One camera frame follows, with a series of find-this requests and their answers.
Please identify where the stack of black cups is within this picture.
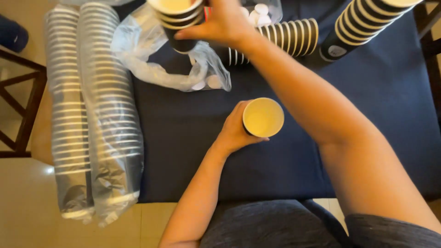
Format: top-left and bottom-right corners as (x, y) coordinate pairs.
(147, 0), (206, 54)

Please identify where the navy blue tablecloth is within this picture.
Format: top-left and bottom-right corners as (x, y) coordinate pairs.
(132, 0), (441, 204)

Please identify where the clear bag of white lids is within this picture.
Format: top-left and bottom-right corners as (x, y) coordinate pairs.
(240, 0), (284, 28)

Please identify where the crumpled clear plastic bag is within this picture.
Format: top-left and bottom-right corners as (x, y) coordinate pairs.
(110, 3), (232, 93)

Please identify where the person's left hand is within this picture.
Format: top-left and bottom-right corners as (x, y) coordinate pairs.
(214, 99), (270, 158)

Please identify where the wide plastic-wrapped cup sleeve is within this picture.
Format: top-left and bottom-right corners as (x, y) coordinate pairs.
(76, 2), (145, 228)

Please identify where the person's dark grey clothing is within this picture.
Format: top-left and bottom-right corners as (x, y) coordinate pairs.
(199, 199), (441, 248)

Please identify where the dark wooden chair frame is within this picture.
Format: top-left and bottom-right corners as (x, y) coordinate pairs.
(0, 48), (48, 158)
(413, 0), (441, 119)

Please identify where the short lying stack of cups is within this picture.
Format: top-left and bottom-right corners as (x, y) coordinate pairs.
(220, 18), (319, 67)

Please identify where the narrow plastic-wrapped cup sleeve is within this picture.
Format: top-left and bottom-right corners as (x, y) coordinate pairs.
(44, 5), (94, 221)

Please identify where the person's right hand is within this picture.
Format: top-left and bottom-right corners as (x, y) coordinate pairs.
(174, 0), (256, 49)

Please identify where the single black paper cup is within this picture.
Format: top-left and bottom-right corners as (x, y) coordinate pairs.
(242, 97), (285, 138)

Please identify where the long lying stack of cups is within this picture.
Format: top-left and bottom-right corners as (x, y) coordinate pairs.
(319, 0), (425, 63)

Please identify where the dark blue shoe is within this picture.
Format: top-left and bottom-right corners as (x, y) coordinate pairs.
(0, 14), (29, 53)

